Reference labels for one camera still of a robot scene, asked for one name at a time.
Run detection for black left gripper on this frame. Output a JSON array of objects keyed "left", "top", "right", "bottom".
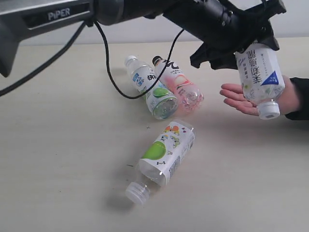
[{"left": 164, "top": 0, "right": 286, "bottom": 70}]

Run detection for butterfly label square bottle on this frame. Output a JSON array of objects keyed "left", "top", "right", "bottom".
[{"left": 125, "top": 119, "right": 195, "bottom": 205}]

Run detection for person's open hand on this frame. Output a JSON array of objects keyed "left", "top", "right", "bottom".
[{"left": 220, "top": 75, "right": 301, "bottom": 116}]

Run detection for pink peach soda bottle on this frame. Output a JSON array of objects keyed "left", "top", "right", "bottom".
[{"left": 152, "top": 56, "right": 204, "bottom": 113}]

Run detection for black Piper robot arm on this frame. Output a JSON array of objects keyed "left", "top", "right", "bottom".
[{"left": 0, "top": 0, "right": 286, "bottom": 77}]

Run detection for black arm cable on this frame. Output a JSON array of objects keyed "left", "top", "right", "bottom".
[{"left": 0, "top": 20, "right": 184, "bottom": 99}]

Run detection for lime label clear bottle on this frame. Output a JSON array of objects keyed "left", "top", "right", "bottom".
[{"left": 124, "top": 55, "right": 178, "bottom": 120}]

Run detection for jasmine oolong tea bottle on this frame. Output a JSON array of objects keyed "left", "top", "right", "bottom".
[{"left": 235, "top": 43, "right": 285, "bottom": 120}]

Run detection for black sleeved forearm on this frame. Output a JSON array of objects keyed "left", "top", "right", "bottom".
[{"left": 285, "top": 77, "right": 309, "bottom": 121}]

